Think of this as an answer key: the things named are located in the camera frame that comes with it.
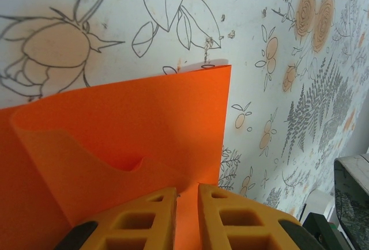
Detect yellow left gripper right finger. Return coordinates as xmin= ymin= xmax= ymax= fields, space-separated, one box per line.
xmin=197 ymin=183 xmax=315 ymax=250

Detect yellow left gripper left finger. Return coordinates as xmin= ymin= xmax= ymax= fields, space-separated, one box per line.
xmin=56 ymin=186 xmax=178 ymax=250

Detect orange square paper sheet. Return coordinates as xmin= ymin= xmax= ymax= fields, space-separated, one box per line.
xmin=0 ymin=64 xmax=233 ymax=250

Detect floral patterned tablecloth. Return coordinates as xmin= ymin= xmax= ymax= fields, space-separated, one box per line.
xmin=0 ymin=0 xmax=369 ymax=250

